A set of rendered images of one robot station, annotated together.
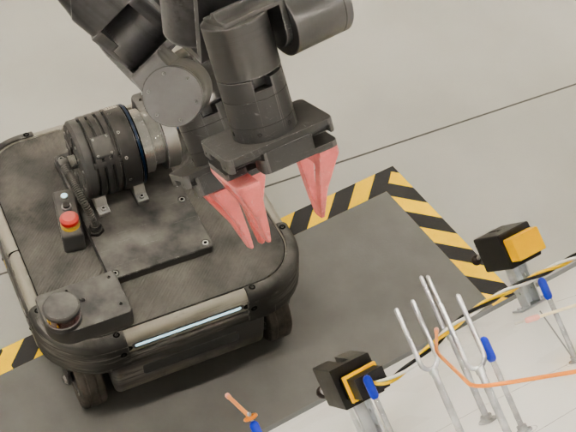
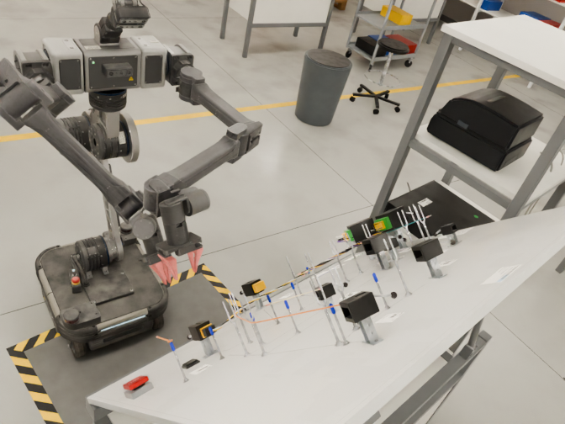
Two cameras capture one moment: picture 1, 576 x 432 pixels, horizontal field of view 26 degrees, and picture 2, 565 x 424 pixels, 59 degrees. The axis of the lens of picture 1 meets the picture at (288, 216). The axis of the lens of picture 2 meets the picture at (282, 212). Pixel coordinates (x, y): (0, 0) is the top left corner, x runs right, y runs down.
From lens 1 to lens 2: 0.23 m
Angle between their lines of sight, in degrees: 17
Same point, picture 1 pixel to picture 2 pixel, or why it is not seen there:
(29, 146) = (58, 250)
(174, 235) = (118, 287)
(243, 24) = (175, 204)
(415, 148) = (212, 257)
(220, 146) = (162, 246)
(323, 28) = (200, 208)
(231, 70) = (169, 220)
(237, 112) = (170, 235)
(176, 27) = (149, 205)
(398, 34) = (206, 214)
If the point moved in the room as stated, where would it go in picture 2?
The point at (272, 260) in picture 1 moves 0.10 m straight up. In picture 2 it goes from (157, 297) to (159, 283)
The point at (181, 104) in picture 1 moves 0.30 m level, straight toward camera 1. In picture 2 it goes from (146, 231) to (157, 322)
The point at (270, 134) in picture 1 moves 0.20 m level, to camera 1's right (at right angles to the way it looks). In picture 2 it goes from (181, 242) to (260, 245)
